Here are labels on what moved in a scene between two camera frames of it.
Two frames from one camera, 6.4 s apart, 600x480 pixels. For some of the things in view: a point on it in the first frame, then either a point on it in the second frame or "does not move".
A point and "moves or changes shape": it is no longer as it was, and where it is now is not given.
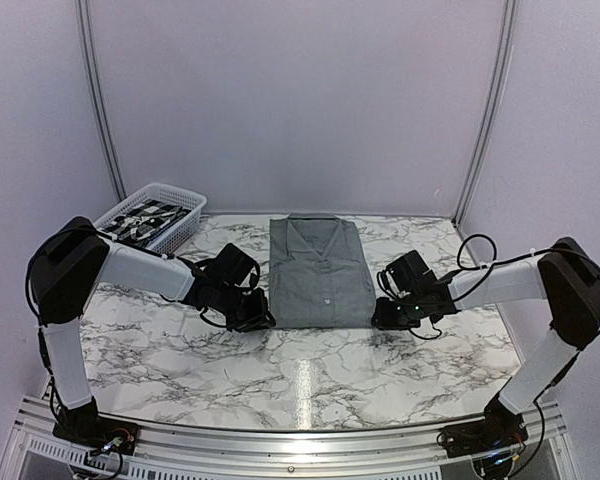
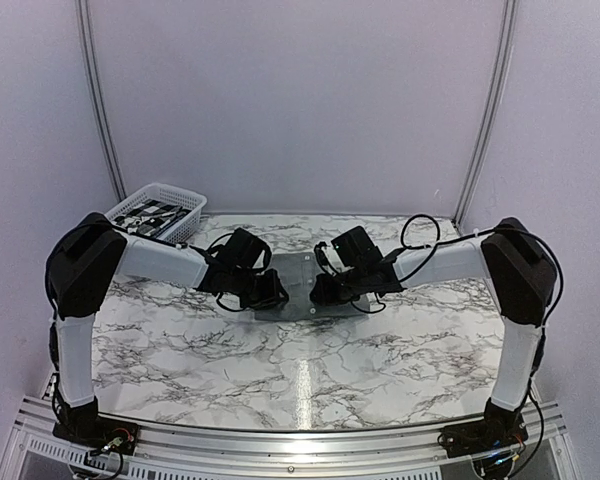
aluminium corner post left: [83, 12] does not move
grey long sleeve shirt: [319, 273] moves or changes shape
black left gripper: [257, 320] → [271, 296]
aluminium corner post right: [508, 39] does not move
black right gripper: [384, 322] → [326, 297]
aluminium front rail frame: [33, 451] does not move
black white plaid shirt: [144, 222] does not move
